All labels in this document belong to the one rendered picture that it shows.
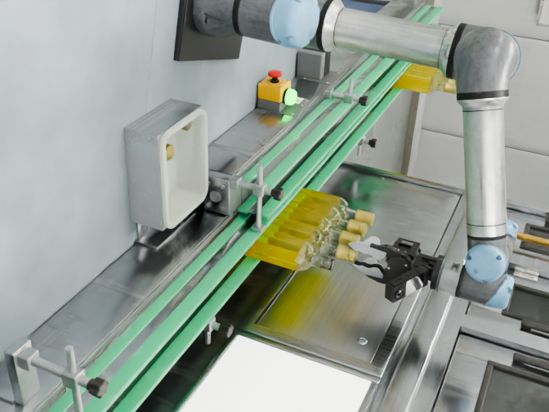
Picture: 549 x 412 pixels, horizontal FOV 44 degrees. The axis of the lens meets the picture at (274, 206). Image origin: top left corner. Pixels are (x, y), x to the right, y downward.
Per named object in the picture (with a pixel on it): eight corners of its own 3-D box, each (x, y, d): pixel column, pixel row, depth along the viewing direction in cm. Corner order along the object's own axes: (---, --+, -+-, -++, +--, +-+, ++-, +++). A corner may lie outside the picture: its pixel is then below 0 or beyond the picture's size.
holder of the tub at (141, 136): (133, 243, 149) (163, 253, 147) (123, 127, 135) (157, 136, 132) (175, 206, 163) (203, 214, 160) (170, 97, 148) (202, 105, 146)
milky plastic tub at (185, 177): (132, 223, 146) (167, 234, 143) (124, 127, 135) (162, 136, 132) (176, 187, 160) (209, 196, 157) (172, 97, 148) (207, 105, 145)
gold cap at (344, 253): (334, 261, 159) (352, 266, 158) (336, 248, 157) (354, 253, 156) (340, 253, 162) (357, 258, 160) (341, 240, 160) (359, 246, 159)
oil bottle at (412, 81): (379, 84, 258) (453, 99, 249) (381, 70, 255) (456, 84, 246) (383, 80, 263) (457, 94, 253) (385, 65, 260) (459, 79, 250)
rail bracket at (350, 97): (321, 99, 202) (364, 108, 198) (323, 75, 198) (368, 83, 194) (326, 94, 205) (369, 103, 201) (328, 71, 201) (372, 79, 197)
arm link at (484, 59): (509, 20, 121) (515, 287, 129) (515, 23, 131) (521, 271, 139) (443, 27, 126) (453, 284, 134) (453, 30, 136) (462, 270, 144)
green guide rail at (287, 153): (238, 184, 159) (269, 193, 157) (238, 181, 159) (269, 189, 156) (425, 6, 296) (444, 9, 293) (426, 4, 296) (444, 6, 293)
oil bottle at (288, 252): (224, 250, 163) (307, 275, 156) (224, 230, 160) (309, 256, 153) (235, 238, 167) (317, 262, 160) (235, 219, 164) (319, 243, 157)
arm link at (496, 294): (517, 270, 151) (507, 305, 153) (466, 256, 154) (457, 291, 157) (515, 280, 143) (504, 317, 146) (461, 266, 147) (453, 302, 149)
